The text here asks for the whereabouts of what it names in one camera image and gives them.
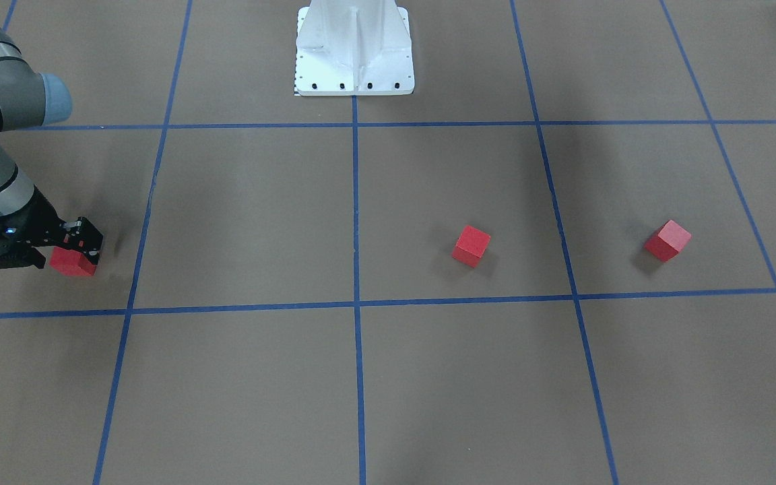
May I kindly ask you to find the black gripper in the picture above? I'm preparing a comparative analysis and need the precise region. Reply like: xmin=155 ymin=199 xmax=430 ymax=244
xmin=0 ymin=189 xmax=104 ymax=269

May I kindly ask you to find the red block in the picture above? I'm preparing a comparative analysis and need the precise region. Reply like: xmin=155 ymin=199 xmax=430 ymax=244
xmin=49 ymin=247 xmax=98 ymax=278
xmin=643 ymin=219 xmax=692 ymax=262
xmin=451 ymin=225 xmax=492 ymax=268

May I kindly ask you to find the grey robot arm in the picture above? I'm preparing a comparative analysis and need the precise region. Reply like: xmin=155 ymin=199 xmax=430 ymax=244
xmin=0 ymin=27 xmax=104 ymax=277

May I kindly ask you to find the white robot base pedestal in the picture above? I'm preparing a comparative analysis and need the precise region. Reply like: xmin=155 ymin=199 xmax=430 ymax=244
xmin=294 ymin=1 xmax=416 ymax=96

